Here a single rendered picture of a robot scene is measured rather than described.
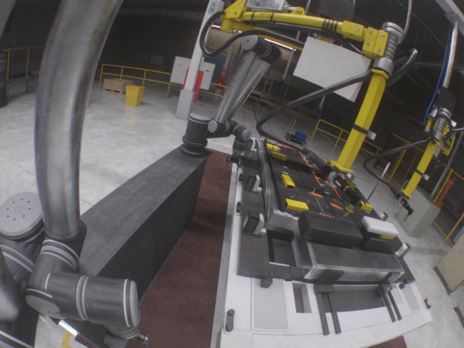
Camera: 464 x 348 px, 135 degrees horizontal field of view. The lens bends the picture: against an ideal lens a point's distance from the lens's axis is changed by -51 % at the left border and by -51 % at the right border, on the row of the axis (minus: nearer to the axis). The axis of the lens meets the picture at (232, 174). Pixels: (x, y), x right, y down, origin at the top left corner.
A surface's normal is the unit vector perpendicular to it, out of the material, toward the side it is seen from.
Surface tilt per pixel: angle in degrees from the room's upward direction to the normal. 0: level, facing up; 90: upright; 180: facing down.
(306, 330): 0
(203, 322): 0
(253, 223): 90
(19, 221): 6
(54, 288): 13
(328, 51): 90
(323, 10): 90
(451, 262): 90
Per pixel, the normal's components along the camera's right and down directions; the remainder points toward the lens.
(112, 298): 0.34, -0.66
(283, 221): -0.07, 0.46
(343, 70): -0.63, 0.20
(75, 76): 0.78, 0.55
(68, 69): 0.65, 0.58
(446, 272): -0.96, -0.28
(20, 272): 0.87, -0.50
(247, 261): 0.28, -0.84
